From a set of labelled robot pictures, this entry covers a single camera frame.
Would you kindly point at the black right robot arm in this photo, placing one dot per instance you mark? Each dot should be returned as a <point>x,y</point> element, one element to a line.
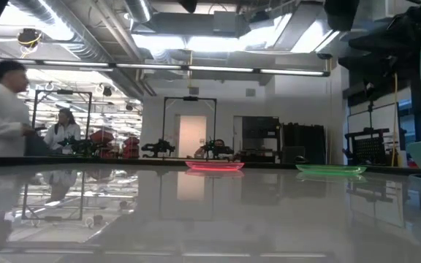
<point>342,12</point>

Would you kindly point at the background black robot arm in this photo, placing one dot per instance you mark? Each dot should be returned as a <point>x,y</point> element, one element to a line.
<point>214,149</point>
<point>77,145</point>
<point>158,148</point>

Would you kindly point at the blue pillar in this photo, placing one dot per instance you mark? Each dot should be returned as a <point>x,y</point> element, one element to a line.
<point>419,117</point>

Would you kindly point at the black perforated cart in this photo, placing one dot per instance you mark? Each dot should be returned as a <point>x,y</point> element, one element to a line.
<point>369,148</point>

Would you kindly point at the black cabinet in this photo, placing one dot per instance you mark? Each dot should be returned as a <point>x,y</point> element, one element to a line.
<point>303,140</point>

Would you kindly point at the small black dome object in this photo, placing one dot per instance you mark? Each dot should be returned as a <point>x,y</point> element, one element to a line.
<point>300,159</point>

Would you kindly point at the black shelving unit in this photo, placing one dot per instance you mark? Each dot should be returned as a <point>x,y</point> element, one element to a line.
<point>261,135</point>

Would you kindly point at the red plastic plate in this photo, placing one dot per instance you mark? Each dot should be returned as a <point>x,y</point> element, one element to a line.
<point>214,166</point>

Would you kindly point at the white door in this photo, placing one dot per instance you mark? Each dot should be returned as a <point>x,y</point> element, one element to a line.
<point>191,137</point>

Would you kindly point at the long black light bar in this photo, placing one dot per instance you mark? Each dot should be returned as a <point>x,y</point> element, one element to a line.
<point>148,66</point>

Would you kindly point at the red storage shelf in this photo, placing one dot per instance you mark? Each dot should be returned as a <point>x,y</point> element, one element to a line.
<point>132,147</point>
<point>101,138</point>

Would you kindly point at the black background station frame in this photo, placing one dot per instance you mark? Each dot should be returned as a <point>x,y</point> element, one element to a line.
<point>62,91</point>
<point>189,98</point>

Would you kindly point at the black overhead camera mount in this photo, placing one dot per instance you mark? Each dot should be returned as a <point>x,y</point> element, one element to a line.
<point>188,4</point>

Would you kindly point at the silver ventilation duct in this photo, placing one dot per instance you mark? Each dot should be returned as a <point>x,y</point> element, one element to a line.
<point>82,40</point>

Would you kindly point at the black table edge rail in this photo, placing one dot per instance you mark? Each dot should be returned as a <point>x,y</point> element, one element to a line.
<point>86,160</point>

